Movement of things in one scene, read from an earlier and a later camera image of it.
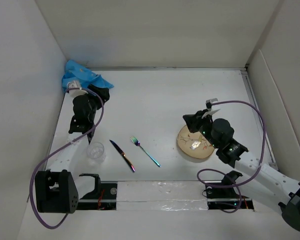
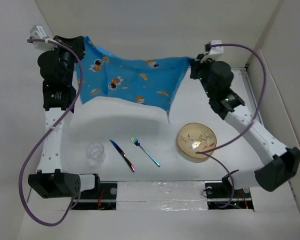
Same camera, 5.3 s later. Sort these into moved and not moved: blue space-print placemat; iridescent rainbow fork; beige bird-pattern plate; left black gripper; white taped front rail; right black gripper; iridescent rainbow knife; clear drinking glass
Moved: right black gripper; blue space-print placemat; left black gripper
Not moved: iridescent rainbow knife; iridescent rainbow fork; white taped front rail; beige bird-pattern plate; clear drinking glass
